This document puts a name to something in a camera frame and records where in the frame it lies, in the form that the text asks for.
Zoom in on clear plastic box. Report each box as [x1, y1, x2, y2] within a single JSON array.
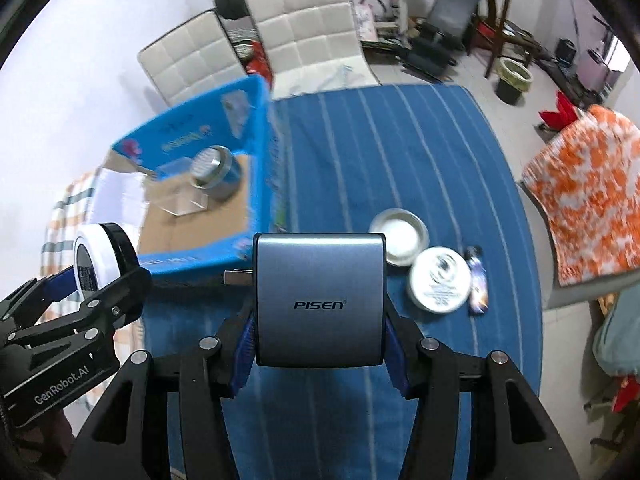
[[149, 159, 211, 217]]

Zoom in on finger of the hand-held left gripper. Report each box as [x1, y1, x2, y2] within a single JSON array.
[[7, 266, 154, 361], [0, 266, 80, 333]]

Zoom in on white padded chair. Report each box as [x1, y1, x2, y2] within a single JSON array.
[[244, 0, 384, 101], [137, 9, 251, 109]]

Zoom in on grey power adapter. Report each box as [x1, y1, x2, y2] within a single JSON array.
[[223, 232, 387, 368]]

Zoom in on white round jar lid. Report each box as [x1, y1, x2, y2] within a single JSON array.
[[407, 247, 474, 316]]

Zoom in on orange and white patterned cloth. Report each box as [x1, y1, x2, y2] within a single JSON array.
[[520, 104, 640, 289]]

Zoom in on brown wooden chair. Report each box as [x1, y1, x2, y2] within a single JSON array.
[[470, 0, 540, 79]]

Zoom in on open white round tin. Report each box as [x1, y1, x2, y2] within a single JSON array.
[[368, 208, 431, 267]]

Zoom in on green round pot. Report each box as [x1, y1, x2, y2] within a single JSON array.
[[495, 57, 534, 106]]

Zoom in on red cloth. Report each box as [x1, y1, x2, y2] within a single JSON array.
[[539, 92, 582, 132]]

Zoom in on blue striped tablecloth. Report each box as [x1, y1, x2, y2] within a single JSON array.
[[141, 84, 544, 480]]

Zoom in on pink bag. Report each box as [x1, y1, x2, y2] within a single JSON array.
[[357, 0, 387, 42]]

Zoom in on red bag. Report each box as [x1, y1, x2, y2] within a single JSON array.
[[245, 42, 274, 92]]

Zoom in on black weight bench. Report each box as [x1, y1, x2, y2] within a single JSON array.
[[400, 0, 484, 82]]

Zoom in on black and white tape roll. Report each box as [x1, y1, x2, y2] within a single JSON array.
[[73, 222, 139, 302]]

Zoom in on small dark printed tube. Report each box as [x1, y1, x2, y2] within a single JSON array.
[[465, 245, 489, 316]]

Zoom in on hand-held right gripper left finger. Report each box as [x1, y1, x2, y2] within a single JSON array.
[[75, 304, 257, 480]]

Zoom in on light blue garment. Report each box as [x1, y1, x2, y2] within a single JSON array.
[[592, 284, 640, 377]]

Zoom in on round metal tin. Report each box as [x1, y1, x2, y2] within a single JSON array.
[[189, 145, 242, 202]]

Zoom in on checkered cloth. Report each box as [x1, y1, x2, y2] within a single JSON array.
[[42, 169, 147, 361]]

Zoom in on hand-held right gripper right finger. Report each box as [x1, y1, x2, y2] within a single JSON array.
[[382, 303, 569, 480]]

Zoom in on blue cardboard box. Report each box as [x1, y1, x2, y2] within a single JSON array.
[[96, 75, 282, 282]]

